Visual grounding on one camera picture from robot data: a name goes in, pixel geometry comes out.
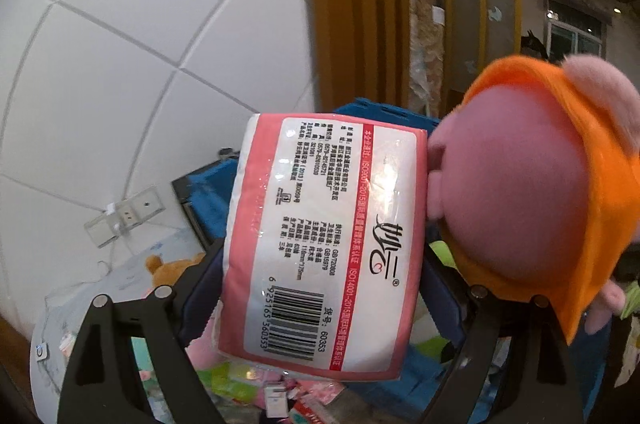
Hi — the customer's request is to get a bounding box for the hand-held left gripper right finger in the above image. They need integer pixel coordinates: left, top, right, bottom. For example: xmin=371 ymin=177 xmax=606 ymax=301
xmin=417 ymin=241 xmax=586 ymax=424

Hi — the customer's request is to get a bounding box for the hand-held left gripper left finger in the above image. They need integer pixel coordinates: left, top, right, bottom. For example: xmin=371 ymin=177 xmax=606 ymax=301
xmin=56 ymin=239 xmax=226 ymax=424

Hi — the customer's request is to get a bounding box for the blue plastic crate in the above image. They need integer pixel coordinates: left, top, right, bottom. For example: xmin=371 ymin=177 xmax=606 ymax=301
xmin=172 ymin=98 xmax=621 ymax=405

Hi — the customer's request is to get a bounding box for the pig plush with orange dress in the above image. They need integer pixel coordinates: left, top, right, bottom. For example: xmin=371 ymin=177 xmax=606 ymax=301
xmin=425 ymin=54 xmax=640 ymax=345

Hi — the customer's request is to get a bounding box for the pink tissue pack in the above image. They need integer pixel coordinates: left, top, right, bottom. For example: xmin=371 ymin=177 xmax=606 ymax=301
xmin=216 ymin=114 xmax=430 ymax=380

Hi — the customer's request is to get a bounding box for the brown teddy bear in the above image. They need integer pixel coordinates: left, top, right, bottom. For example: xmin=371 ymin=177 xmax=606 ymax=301
xmin=145 ymin=252 xmax=206 ymax=292

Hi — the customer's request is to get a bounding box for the pink plush toy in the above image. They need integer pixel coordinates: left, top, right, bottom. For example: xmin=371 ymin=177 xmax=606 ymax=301
xmin=187 ymin=329 xmax=221 ymax=370

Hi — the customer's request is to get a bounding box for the small white box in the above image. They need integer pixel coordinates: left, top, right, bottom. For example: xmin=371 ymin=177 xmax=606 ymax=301
xmin=260 ymin=384 xmax=291 ymax=420

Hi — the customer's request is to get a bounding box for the clear plastic bag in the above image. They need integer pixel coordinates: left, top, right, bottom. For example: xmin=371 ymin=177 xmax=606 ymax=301
xmin=30 ymin=229 xmax=221 ymax=424

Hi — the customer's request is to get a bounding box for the rolled patterned wallpaper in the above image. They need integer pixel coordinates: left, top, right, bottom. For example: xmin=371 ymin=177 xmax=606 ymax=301
xmin=407 ymin=0 xmax=446 ymax=115

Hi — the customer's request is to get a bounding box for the dark hanging clothing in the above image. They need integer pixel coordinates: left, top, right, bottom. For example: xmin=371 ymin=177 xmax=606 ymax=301
xmin=520 ymin=31 xmax=551 ymax=60

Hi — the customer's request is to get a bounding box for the window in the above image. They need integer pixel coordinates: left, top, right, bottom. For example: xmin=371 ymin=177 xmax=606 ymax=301
xmin=545 ymin=0 xmax=606 ymax=64

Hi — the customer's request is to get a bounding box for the white wall socket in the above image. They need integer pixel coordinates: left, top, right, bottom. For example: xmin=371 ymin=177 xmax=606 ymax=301
xmin=85 ymin=185 xmax=166 ymax=249

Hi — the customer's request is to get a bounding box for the wooden door frame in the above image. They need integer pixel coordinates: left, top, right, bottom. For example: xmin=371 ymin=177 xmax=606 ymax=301
xmin=300 ymin=0 xmax=421 ymax=115

